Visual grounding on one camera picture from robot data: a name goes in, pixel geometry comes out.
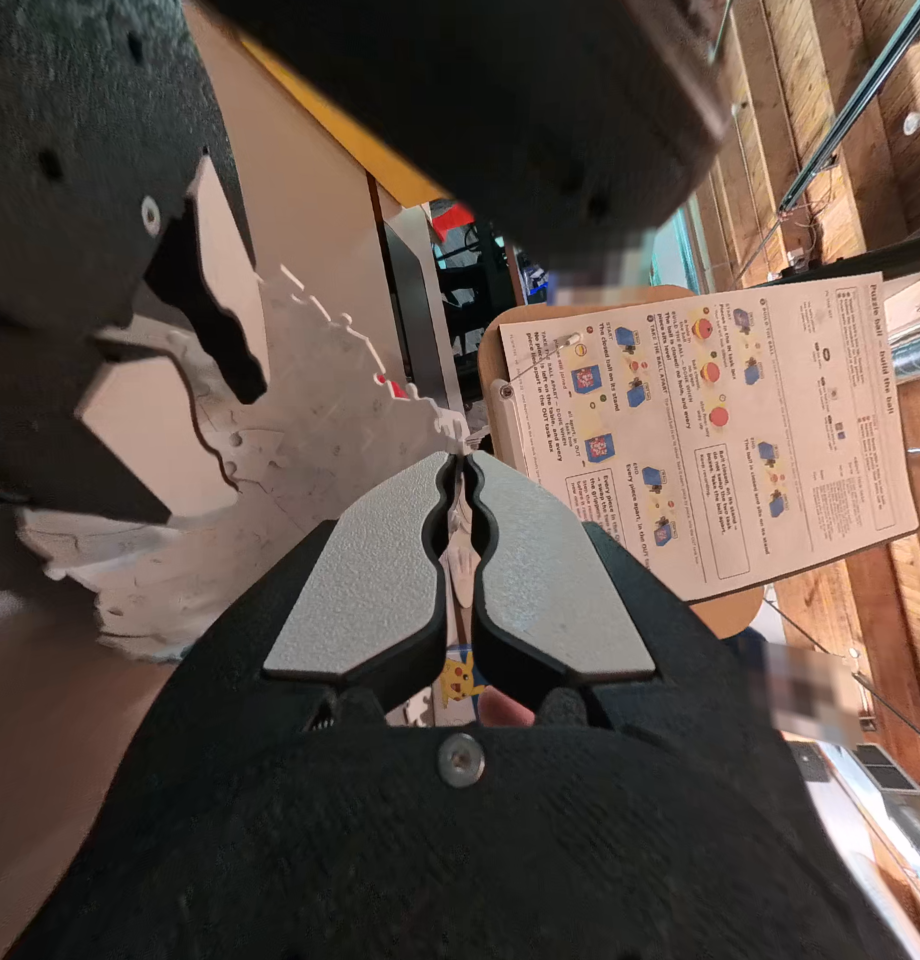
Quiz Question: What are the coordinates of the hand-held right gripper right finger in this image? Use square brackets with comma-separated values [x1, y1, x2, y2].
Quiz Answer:
[463, 450, 656, 710]

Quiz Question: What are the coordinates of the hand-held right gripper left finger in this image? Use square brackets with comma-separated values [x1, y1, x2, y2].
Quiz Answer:
[263, 450, 461, 710]

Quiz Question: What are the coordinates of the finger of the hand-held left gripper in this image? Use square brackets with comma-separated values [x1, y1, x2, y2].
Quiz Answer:
[143, 152, 271, 408]
[77, 358, 241, 520]

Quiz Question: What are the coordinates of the single white jigsaw piece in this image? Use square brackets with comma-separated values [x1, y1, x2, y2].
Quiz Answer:
[445, 450, 479, 609]

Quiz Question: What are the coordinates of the partly built puzzle ball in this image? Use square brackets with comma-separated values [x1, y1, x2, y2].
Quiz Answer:
[17, 266, 472, 661]

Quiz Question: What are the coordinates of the blue puzzle box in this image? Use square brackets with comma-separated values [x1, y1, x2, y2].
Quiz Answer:
[407, 648, 491, 729]

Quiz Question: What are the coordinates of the yellow plastic bin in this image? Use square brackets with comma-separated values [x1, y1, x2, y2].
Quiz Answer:
[238, 33, 449, 210]

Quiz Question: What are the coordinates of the instruction sheet on board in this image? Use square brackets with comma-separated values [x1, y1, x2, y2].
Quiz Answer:
[476, 283, 920, 639]

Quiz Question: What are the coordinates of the printed instruction sheet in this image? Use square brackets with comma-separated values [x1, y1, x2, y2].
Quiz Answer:
[499, 271, 920, 605]

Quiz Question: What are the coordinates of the silver ventilation duct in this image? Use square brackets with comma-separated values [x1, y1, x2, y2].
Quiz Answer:
[891, 315, 920, 385]

